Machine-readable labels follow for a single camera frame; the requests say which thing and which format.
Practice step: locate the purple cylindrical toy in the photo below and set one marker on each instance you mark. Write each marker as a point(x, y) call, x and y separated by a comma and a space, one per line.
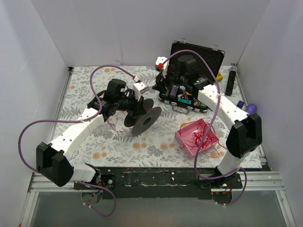
point(251, 109)

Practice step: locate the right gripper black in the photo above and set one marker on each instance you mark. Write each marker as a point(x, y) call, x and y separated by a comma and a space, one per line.
point(162, 82)

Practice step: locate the black remote control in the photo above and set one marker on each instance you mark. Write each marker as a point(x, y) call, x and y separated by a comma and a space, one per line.
point(231, 80)

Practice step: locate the pink open box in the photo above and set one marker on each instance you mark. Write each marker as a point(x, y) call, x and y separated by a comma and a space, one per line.
point(190, 135)

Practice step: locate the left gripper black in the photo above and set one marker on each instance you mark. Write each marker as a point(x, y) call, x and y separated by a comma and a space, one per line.
point(138, 107)

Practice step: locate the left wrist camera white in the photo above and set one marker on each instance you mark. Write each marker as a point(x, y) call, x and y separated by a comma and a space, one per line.
point(139, 88)

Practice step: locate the black filament spool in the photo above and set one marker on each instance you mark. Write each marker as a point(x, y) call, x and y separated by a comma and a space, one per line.
point(143, 122)

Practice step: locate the yellow green toy block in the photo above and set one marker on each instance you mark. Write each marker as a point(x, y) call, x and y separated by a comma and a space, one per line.
point(219, 77)

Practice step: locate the colourful toy block stack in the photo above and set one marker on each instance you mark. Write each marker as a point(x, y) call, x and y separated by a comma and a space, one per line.
point(240, 104)

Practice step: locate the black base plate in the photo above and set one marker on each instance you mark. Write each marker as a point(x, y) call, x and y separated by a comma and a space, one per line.
point(148, 182)

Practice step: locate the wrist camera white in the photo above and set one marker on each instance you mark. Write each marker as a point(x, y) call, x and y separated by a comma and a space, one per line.
point(139, 88)
point(162, 62)

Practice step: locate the teal object in case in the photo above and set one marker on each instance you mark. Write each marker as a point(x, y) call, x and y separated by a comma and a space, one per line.
point(185, 101)

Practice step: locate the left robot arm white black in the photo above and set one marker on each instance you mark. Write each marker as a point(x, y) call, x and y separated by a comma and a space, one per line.
point(53, 159)

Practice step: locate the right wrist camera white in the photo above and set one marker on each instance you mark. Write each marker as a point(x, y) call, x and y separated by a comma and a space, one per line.
point(162, 62)

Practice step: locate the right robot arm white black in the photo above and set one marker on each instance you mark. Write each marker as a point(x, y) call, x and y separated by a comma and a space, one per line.
point(245, 130)

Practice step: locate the floral table mat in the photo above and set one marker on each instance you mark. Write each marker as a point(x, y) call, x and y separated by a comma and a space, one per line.
point(112, 144)

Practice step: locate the black poker chip case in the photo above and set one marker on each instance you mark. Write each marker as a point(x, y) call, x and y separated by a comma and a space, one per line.
point(213, 58)

